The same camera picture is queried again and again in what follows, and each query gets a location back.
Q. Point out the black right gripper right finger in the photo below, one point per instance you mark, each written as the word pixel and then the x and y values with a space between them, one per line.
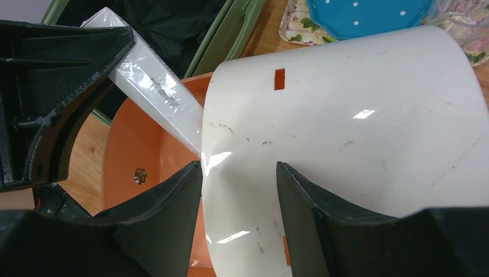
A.
pixel 330 236

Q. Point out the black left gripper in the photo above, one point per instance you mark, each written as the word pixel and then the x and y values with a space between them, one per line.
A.
pixel 52 77

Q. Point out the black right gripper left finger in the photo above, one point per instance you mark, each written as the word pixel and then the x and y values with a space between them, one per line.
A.
pixel 148 235

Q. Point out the white cosmetic box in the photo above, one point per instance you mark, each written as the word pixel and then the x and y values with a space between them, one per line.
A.
pixel 148 81

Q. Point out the white and orange drawer cabinet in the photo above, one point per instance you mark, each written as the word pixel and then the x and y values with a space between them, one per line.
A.
pixel 394 123

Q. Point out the green hard-shell suitcase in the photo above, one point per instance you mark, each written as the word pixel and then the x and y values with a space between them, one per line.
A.
pixel 191 37

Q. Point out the floral placemat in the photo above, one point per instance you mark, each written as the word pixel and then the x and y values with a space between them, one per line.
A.
pixel 297 27

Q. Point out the blue polka dot plate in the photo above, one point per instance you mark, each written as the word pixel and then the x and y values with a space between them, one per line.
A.
pixel 348 19

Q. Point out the clear drinking glass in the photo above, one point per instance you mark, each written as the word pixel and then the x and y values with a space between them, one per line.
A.
pixel 464 20

